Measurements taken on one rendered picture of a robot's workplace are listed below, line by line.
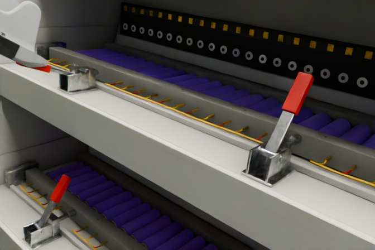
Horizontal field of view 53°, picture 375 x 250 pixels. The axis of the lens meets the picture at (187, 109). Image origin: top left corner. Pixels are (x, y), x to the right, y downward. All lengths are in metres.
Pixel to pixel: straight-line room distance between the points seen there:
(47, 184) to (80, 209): 0.08
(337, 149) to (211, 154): 0.11
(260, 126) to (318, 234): 0.12
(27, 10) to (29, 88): 0.15
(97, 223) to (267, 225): 0.28
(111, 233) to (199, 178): 0.21
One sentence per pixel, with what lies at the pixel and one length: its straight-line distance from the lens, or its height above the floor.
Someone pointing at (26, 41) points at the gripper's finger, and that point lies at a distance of 0.41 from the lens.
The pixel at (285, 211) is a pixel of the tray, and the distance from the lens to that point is 0.29.
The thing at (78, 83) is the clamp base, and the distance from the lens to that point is 0.47.
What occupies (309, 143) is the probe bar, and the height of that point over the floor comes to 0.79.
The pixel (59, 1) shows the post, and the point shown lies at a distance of 0.64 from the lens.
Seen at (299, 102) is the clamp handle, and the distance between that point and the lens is 0.31.
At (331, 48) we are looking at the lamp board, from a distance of 0.45.
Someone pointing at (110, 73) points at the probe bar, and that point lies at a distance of 0.50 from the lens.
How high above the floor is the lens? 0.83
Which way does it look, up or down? 7 degrees down
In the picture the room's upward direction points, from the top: 16 degrees clockwise
